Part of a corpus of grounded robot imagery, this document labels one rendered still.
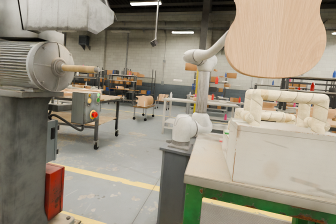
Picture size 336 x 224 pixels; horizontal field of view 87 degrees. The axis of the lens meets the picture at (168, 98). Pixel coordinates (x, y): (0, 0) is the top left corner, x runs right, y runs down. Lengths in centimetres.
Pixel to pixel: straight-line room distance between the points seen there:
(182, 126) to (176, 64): 1074
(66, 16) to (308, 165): 96
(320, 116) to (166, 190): 128
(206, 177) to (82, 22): 71
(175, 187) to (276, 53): 122
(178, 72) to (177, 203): 1077
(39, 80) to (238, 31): 90
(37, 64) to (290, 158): 103
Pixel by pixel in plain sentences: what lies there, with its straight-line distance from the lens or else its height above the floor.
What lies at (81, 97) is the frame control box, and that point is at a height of 109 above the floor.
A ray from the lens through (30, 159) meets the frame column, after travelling 127.
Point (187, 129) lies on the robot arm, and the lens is 149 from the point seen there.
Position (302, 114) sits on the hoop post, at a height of 114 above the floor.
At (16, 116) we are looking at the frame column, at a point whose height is 99.
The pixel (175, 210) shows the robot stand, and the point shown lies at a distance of 170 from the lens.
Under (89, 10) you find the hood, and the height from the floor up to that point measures 146.
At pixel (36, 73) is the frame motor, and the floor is 121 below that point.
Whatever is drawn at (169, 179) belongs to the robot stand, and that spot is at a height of 45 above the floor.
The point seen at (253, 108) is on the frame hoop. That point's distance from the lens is 58.
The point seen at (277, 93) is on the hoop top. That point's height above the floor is 120.
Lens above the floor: 120
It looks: 3 degrees down
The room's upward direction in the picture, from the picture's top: 5 degrees clockwise
